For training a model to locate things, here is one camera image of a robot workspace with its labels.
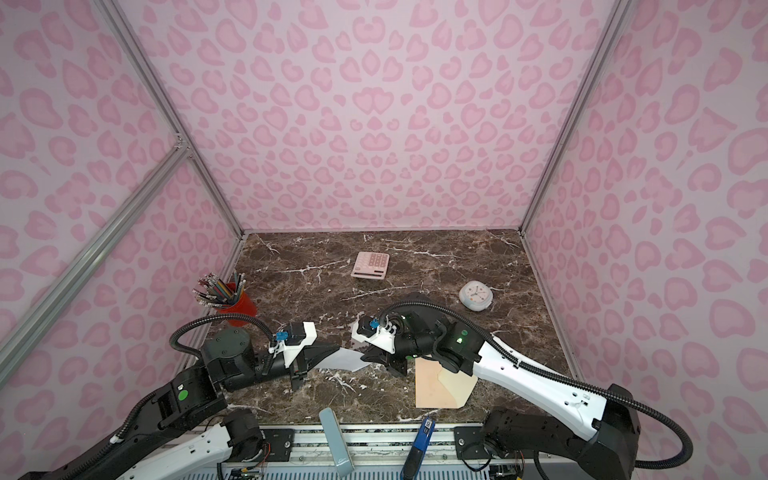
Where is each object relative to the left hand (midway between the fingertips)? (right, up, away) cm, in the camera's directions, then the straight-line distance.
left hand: (336, 342), depth 59 cm
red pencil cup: (-35, +2, +33) cm, 48 cm away
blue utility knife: (+17, -29, +11) cm, 35 cm away
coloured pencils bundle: (-40, +7, +25) cm, 48 cm away
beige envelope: (+24, -19, +23) cm, 38 cm away
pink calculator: (+4, +14, +48) cm, 50 cm away
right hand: (+6, -4, +6) cm, 9 cm away
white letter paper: (+1, -4, +3) cm, 5 cm away
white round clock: (+38, +4, +38) cm, 54 cm away
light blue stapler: (-3, -29, +14) cm, 33 cm away
